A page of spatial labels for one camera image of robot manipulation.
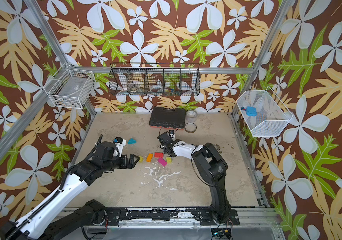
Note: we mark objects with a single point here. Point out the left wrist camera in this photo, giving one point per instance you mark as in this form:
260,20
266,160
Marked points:
119,143

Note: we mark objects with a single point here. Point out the white tape roll in basket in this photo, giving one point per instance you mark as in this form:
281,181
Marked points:
156,88

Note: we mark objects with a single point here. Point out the blue object in basket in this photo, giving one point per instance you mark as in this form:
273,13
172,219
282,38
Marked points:
251,111

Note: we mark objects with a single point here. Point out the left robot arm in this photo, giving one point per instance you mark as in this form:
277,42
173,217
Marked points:
40,223

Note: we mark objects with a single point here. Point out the black wire basket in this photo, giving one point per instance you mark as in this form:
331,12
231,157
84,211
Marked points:
177,79

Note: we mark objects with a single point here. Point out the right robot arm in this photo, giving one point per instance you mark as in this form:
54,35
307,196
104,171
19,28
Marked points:
210,165

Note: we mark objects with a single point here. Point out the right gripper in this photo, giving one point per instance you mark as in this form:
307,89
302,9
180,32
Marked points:
165,141

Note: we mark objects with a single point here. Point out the magenta rectangular block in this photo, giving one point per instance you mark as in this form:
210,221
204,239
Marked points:
162,162

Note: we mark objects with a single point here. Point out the white wire basket left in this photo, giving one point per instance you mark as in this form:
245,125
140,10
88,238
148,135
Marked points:
70,87

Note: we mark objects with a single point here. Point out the white mesh corner basket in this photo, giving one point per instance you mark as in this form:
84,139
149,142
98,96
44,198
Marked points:
273,115

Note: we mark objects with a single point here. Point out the red rectangular block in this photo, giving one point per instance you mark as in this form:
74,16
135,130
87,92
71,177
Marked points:
158,155

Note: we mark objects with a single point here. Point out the black tool case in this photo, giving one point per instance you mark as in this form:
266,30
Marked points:
168,118

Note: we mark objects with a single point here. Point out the teal triangular block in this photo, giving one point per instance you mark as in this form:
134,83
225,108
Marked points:
131,141

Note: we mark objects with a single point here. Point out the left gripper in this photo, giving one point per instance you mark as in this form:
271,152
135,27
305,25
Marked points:
132,164

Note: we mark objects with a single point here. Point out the orange rectangular block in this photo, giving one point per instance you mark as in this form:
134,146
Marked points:
149,157

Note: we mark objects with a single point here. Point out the clear glass jar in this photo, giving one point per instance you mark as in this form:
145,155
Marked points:
191,116

